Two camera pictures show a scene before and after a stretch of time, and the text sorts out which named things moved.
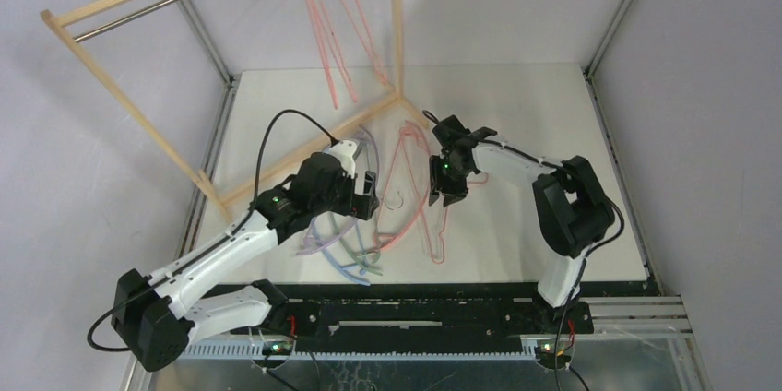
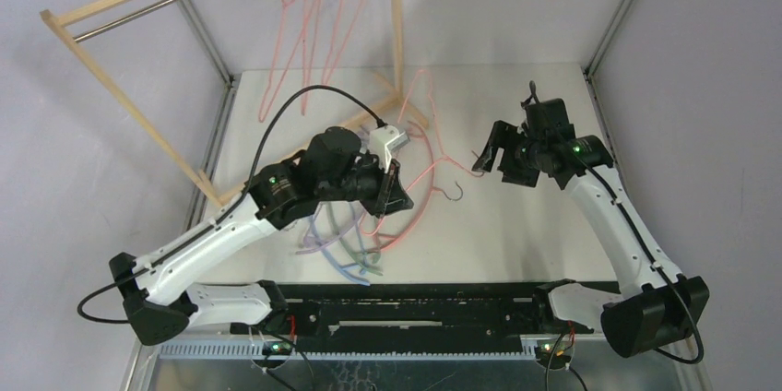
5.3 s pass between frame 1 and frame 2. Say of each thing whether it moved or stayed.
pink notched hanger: moved
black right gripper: moved
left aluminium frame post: stayed
